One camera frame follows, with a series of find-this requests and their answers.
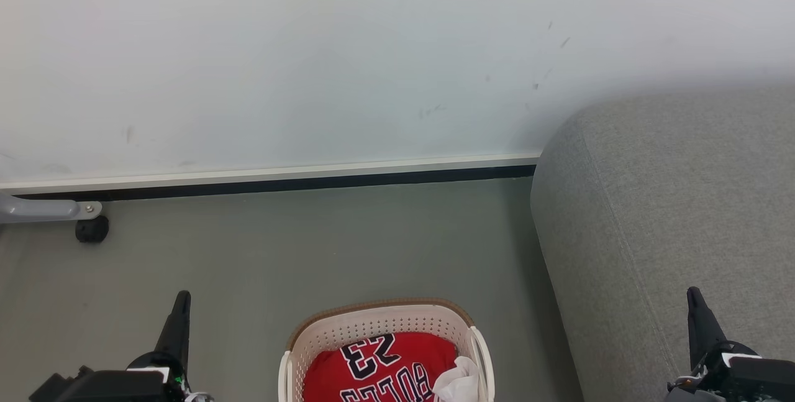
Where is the grey metal stand leg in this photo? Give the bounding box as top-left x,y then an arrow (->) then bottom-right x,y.
0,193 -> 103,224

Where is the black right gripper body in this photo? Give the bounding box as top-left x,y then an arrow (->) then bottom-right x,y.
663,340 -> 761,402

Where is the black caster wheel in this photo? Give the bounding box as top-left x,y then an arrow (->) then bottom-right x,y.
75,216 -> 110,244

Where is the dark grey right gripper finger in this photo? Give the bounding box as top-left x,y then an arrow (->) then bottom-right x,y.
686,286 -> 729,370

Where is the red basketball jersey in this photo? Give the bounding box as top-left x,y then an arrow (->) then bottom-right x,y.
302,332 -> 459,402

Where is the grey fabric sofa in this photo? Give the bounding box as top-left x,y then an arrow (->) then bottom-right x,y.
530,82 -> 795,402

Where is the white and black baseboard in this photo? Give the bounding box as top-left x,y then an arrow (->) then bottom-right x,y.
0,153 -> 541,201

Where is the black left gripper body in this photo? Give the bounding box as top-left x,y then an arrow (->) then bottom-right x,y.
126,351 -> 215,402

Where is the white laundry basket brown rim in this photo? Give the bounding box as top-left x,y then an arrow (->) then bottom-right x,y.
278,298 -> 496,402

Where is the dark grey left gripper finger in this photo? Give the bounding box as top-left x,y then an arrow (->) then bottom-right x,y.
153,290 -> 192,370

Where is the white cloth garment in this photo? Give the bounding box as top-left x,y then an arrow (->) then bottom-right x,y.
433,356 -> 480,402

